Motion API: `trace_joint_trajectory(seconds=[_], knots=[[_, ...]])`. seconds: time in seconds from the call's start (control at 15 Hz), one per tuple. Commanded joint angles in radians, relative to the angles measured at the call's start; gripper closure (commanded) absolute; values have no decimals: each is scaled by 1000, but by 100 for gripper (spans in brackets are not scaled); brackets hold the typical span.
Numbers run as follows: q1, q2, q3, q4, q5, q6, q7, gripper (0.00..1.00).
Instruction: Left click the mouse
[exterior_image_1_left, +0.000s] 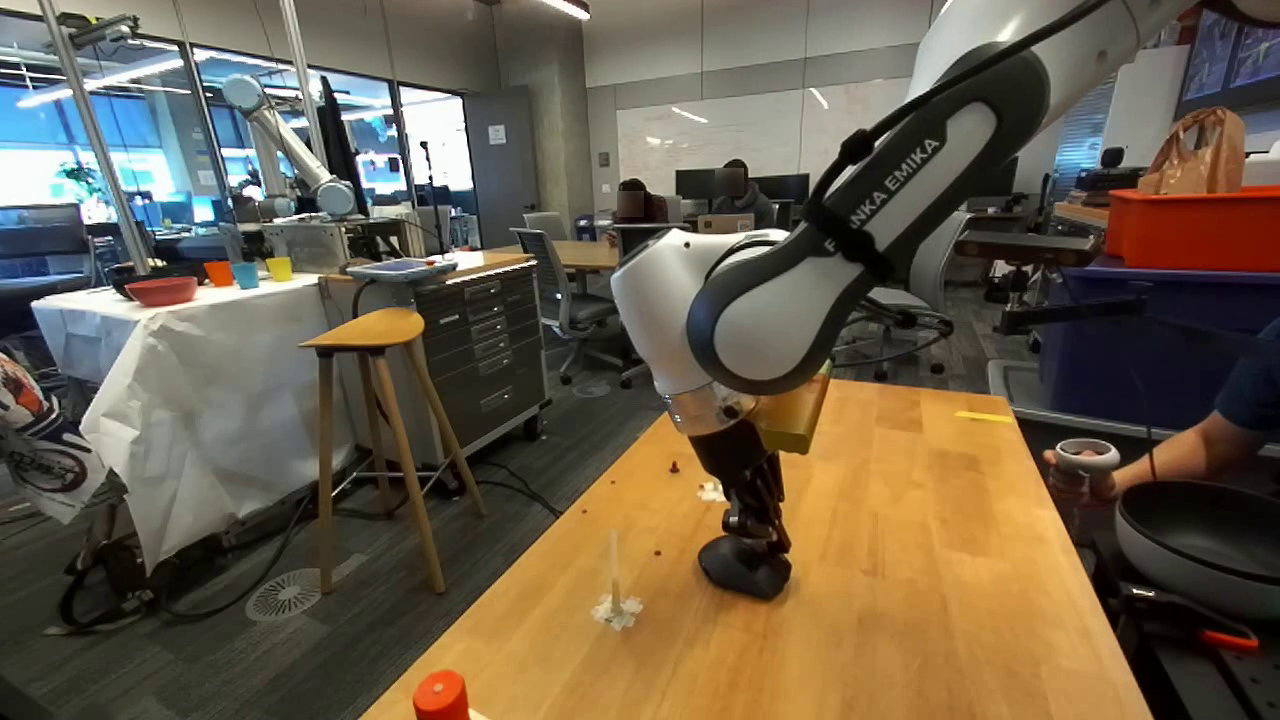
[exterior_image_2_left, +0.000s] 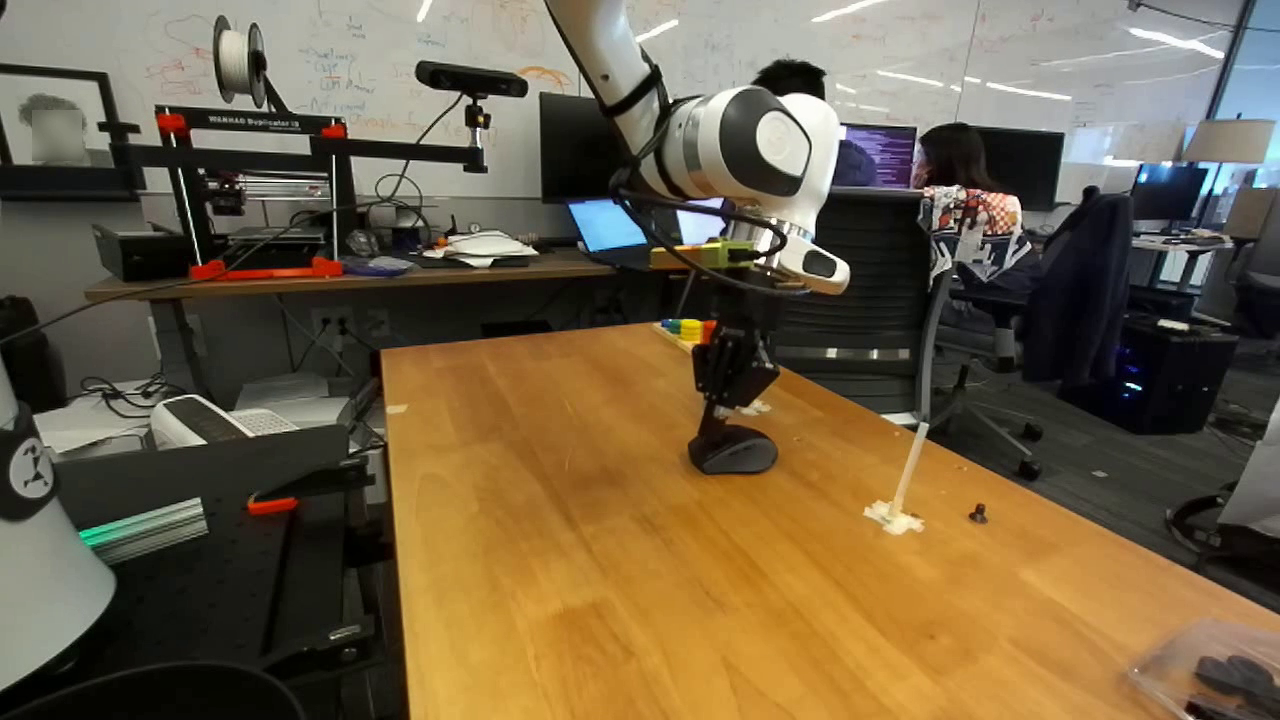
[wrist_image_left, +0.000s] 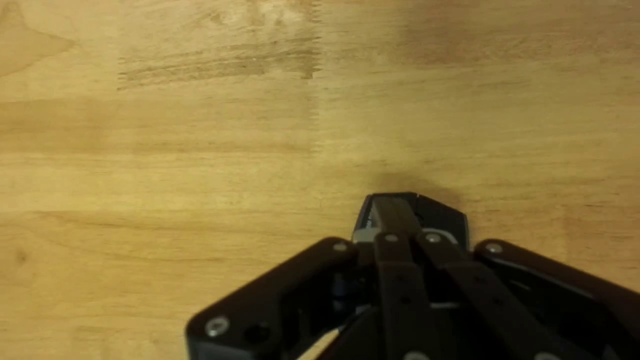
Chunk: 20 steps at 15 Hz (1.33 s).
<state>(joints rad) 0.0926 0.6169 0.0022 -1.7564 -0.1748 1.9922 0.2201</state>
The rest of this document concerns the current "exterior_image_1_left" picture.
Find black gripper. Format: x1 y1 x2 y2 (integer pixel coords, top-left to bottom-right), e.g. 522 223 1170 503
685 417 794 564

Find black computer mouse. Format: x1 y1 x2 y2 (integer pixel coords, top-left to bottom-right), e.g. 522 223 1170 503
696 534 794 603

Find small round white container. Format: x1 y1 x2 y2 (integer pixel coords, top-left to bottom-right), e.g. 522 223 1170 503
1047 432 1123 476

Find bare person forearm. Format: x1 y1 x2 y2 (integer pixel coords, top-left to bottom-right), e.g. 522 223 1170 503
1107 410 1266 500

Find bare person hand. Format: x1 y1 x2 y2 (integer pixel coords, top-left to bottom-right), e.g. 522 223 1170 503
1039 445 1126 518

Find light gray swivel chair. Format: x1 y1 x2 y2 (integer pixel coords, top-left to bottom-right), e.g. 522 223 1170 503
827 282 960 384

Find gray utility cart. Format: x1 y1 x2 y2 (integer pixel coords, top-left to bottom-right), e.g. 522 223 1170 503
982 356 1280 592

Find silver laptop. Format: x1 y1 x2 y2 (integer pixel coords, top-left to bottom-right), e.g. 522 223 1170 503
692 208 759 236

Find gray office chair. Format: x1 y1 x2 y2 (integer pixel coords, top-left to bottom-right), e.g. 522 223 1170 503
509 223 633 388

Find gray drawer cabinet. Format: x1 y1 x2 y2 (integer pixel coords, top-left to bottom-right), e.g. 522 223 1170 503
408 256 551 461

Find long wooden office desk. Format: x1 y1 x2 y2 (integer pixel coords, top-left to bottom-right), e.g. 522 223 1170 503
475 236 629 282

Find seated person dark shirt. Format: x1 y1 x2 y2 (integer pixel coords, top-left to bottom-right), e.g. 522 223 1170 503
702 158 780 228

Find small black monitor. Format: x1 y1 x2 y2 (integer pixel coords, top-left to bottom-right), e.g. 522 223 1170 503
753 169 815 208
669 165 731 205

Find seated person dark hair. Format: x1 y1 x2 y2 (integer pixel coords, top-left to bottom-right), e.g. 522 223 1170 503
608 176 676 261

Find orange bottle cap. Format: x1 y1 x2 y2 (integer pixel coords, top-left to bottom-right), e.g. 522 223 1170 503
408 667 475 720

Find dark wooden side desk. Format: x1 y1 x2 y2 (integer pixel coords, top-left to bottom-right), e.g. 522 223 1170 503
956 218 1103 272

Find blue plastic bin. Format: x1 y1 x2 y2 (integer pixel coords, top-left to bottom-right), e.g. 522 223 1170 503
1035 261 1280 445

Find wide black monitor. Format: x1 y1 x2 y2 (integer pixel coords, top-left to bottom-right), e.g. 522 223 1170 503
968 152 1024 208

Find wooden bar stool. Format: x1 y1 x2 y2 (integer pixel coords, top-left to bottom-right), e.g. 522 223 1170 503
301 304 489 602

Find dark gray frying pan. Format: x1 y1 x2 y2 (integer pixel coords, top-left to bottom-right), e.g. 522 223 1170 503
1110 476 1280 630

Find gray tray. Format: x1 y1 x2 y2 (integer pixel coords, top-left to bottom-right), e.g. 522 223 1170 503
343 251 458 283

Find dark blue shirt sleeve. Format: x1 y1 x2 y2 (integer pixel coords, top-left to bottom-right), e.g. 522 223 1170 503
1210 315 1280 442

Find orange plastic bin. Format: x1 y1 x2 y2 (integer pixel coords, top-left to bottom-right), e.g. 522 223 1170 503
1103 186 1280 278

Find white paper sheet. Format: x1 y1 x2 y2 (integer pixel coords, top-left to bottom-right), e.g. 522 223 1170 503
1103 45 1191 171

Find tan paper bag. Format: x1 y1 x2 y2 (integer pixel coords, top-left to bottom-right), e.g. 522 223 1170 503
1135 106 1246 200

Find white tablecloth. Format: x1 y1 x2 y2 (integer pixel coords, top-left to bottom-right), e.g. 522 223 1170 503
29 272 391 573

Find red bowl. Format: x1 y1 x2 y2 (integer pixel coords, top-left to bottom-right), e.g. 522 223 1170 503
124 272 202 314

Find blue lit screen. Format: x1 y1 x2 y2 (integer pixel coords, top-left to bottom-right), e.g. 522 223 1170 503
1222 15 1280 102
1175 7 1241 110

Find red white bicycle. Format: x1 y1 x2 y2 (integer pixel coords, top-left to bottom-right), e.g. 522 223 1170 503
0 343 91 500

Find wall whiteboard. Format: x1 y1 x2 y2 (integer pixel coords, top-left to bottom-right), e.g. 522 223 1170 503
612 75 924 205

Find red handled tool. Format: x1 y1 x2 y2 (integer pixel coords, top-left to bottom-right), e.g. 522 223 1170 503
1114 575 1264 660

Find black floor cables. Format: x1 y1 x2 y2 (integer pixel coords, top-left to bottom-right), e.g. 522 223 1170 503
55 458 563 642

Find metal frame pole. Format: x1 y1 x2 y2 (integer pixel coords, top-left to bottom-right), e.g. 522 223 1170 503
35 0 153 282

